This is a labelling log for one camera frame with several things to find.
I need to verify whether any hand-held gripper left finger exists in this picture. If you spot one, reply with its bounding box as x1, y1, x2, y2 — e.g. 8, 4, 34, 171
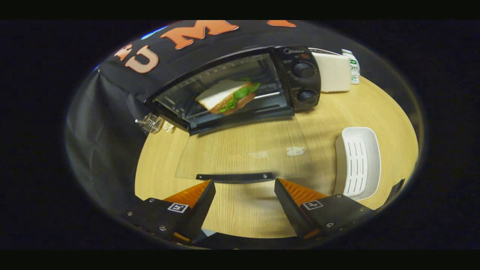
121, 180, 216, 243

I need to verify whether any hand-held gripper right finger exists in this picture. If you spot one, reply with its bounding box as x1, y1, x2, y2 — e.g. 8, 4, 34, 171
274, 178, 374, 240

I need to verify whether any lettuce sandwich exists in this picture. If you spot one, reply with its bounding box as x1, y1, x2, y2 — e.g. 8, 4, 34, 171
195, 78, 261, 115

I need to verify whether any black toaster oven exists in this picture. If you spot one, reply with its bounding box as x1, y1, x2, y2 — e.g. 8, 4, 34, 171
146, 45, 322, 185

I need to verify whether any white pop-up toaster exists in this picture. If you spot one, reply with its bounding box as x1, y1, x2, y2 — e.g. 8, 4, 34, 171
310, 51, 352, 93

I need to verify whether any white slotted plastic tray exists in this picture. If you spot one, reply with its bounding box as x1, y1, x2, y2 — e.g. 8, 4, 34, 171
333, 127, 382, 201

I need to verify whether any small white plastic bottle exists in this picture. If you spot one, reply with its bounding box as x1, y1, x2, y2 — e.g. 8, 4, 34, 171
341, 49, 361, 85

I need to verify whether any small metal wire rack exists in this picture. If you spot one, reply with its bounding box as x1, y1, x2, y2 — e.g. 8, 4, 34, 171
135, 113, 164, 134

